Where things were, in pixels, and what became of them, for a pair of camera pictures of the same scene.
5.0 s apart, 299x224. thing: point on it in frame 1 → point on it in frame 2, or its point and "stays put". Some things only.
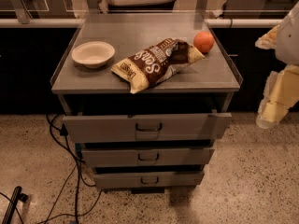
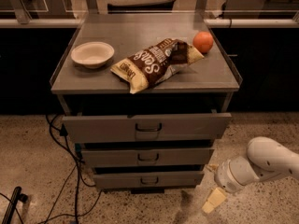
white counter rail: [80, 22] stays put
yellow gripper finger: [281, 92] → [215, 199]
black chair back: [137, 7] stays put
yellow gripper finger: [268, 41] → [212, 166]
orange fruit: [204, 41] stays put
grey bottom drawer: [149, 179] stays put
